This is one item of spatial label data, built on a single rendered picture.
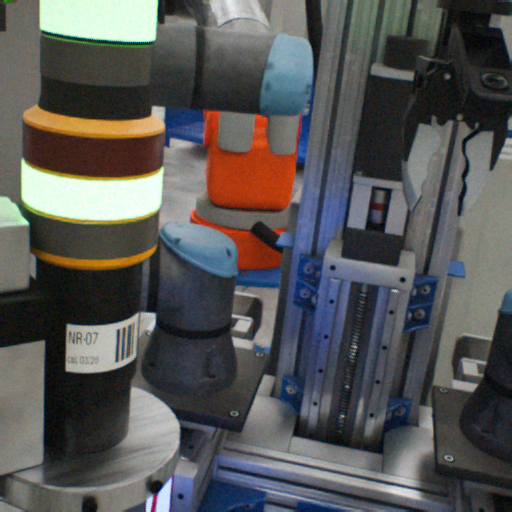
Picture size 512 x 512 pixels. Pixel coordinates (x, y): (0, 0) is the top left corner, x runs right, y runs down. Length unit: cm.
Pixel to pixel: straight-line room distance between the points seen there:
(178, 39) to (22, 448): 48
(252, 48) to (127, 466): 48
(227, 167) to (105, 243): 398
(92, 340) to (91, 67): 9
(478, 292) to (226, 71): 170
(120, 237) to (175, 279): 83
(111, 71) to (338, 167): 96
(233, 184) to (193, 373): 317
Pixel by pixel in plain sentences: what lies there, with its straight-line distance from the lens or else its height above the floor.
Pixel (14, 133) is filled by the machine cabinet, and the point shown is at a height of 55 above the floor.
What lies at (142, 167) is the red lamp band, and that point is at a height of 157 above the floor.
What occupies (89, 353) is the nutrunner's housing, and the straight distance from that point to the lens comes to 25.
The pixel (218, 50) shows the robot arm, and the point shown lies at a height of 156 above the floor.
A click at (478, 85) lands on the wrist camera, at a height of 156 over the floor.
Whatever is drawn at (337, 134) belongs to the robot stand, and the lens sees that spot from 115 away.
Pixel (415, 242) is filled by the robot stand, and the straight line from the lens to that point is 119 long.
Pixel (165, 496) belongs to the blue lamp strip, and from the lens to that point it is 74.
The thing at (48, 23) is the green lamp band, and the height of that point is 160.
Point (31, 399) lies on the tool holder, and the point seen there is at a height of 149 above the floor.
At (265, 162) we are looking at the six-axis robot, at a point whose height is 67.
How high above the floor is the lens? 162
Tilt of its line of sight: 20 degrees down
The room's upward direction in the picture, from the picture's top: 7 degrees clockwise
